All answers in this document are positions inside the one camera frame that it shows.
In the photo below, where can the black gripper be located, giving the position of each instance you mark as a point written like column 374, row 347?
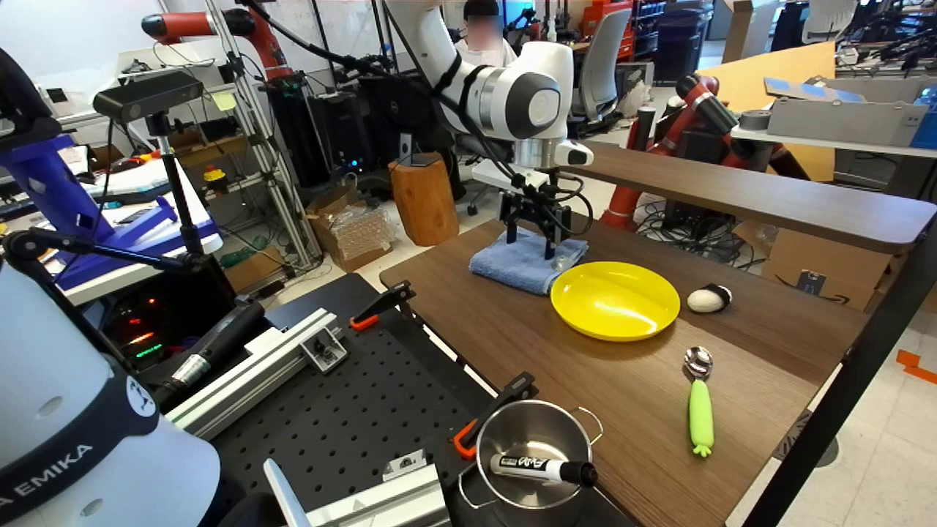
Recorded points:
column 537, row 205

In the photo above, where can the blue towel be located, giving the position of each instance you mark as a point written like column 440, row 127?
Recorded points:
column 516, row 265

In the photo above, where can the white Franka Emika robot base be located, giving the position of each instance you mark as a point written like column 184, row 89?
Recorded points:
column 90, row 429

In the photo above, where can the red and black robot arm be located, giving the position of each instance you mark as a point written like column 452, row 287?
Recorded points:
column 683, row 120

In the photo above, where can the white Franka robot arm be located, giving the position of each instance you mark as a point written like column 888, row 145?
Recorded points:
column 513, row 98

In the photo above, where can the yellow plastic bowl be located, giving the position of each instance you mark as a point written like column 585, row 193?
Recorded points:
column 617, row 300

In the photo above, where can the wooden stump block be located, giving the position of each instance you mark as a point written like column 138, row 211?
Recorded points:
column 427, row 199

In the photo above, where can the orange and black clamp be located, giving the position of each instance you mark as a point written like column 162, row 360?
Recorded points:
column 485, row 419
column 376, row 312

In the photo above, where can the cardboard box with flaps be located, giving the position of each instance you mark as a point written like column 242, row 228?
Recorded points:
column 349, row 234

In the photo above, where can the white and black egg toy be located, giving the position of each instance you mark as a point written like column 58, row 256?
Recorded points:
column 705, row 300

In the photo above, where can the grey office chair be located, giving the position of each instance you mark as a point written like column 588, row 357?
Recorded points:
column 604, row 61

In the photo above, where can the seated person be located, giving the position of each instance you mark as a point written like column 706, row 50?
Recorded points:
column 485, row 39

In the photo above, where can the black perforated breadboard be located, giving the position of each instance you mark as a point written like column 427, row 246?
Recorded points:
column 361, row 399

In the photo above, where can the large tan cardboard panel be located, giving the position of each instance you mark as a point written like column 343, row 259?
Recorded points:
column 772, row 83

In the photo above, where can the cardboard box under shelf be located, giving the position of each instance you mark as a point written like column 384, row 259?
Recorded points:
column 831, row 272

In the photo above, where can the black cylindrical tool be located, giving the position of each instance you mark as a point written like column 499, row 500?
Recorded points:
column 210, row 351

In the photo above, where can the blue and white machine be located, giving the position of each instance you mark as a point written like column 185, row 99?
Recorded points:
column 61, row 193

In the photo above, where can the short aluminium extrusion bracket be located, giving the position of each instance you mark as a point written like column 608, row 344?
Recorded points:
column 381, row 498

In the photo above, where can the long aluminium rail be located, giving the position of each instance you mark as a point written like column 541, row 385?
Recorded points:
column 253, row 375

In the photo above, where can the black camera on stand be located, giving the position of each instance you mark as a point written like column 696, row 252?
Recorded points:
column 152, row 94

